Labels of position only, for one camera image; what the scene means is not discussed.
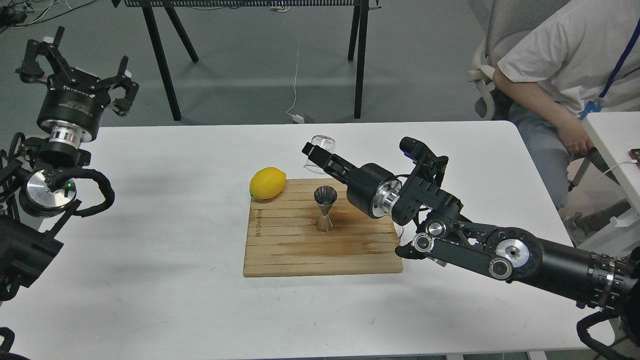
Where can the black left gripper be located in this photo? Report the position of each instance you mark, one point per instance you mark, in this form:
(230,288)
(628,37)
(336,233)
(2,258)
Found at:
(72,107)

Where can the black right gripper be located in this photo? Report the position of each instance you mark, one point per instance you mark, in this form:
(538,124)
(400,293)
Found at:
(370,188)

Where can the steel double jigger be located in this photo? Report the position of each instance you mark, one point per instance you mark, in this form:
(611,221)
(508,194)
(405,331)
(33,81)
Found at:
(325,197)

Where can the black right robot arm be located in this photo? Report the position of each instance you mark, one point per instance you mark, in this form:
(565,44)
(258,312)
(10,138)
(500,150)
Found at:
(607,283)

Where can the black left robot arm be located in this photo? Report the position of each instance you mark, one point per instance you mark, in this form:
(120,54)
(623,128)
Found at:
(47,180)

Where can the person's hand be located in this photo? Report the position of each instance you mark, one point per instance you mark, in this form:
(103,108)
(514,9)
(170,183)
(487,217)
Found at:
(574,136)

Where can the yellow lemon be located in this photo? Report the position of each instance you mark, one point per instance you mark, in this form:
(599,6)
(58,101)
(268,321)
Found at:
(267,183)

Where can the wooden cutting board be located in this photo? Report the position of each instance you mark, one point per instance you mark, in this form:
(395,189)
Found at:
(282,238)

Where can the grey office chair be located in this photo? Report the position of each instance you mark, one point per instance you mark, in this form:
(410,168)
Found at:
(505,23)

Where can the person in white shirt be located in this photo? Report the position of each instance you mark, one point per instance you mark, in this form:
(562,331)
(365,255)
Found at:
(584,58)

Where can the black metal frame table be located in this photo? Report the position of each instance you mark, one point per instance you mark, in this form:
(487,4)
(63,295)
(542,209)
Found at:
(203,47)

